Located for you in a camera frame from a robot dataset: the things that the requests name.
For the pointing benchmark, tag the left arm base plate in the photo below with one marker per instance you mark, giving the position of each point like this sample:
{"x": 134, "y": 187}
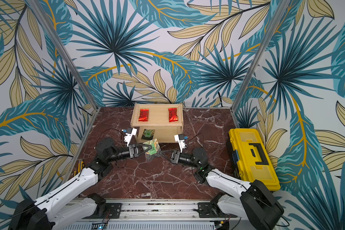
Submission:
{"x": 107, "y": 211}

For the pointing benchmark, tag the aluminium front rail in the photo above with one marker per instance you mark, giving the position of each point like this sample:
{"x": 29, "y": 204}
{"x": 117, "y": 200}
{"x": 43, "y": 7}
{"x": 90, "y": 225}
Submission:
{"x": 158, "y": 210}

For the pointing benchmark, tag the yellow black utility knife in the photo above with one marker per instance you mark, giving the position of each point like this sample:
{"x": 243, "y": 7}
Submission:
{"x": 78, "y": 167}

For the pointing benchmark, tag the yellow black toolbox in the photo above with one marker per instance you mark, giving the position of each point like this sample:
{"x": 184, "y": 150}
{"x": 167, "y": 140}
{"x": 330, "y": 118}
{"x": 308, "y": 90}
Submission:
{"x": 249, "y": 158}

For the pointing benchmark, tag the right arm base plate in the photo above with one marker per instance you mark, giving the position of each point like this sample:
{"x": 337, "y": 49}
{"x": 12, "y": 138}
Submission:
{"x": 211, "y": 210}

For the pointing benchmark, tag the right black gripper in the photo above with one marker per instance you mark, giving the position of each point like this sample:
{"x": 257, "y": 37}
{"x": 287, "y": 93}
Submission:
{"x": 174, "y": 156}

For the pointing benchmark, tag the light wooden two-tier shelf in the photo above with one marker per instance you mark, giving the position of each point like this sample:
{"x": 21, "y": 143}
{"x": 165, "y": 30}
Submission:
{"x": 158, "y": 121}

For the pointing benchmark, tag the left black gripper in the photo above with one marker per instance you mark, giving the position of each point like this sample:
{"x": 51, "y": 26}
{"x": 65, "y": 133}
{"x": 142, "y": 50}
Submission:
{"x": 136, "y": 151}

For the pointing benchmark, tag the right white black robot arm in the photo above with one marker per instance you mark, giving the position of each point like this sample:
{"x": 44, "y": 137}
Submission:
{"x": 250, "y": 201}

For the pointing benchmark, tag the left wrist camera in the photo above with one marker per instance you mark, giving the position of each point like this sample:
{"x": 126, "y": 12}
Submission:
{"x": 129, "y": 133}

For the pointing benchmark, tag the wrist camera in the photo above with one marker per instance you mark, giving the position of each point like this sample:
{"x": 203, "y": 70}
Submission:
{"x": 129, "y": 133}
{"x": 181, "y": 140}

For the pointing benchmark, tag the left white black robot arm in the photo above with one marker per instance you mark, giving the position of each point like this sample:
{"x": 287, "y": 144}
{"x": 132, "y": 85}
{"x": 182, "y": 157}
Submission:
{"x": 48, "y": 212}

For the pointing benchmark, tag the aluminium corner post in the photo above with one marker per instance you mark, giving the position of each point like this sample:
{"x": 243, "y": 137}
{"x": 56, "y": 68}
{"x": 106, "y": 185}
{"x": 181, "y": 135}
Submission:
{"x": 50, "y": 30}
{"x": 275, "y": 20}

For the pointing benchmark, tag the red tea bag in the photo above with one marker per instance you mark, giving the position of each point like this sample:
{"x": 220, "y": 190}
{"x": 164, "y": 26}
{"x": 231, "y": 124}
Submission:
{"x": 144, "y": 115}
{"x": 173, "y": 115}

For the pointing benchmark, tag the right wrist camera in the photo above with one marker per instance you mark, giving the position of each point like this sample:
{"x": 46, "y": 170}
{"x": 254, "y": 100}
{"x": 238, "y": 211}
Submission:
{"x": 181, "y": 140}

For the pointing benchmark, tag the left aluminium corner post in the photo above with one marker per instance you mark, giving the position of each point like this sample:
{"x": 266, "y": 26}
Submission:
{"x": 50, "y": 30}

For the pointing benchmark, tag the green tea bag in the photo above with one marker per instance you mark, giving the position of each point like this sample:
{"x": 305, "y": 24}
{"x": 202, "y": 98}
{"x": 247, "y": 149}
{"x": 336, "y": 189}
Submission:
{"x": 148, "y": 134}
{"x": 155, "y": 147}

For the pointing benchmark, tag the right aluminium corner post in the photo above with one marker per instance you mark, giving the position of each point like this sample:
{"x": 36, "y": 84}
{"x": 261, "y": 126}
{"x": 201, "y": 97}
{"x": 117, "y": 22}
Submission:
{"x": 275, "y": 20}

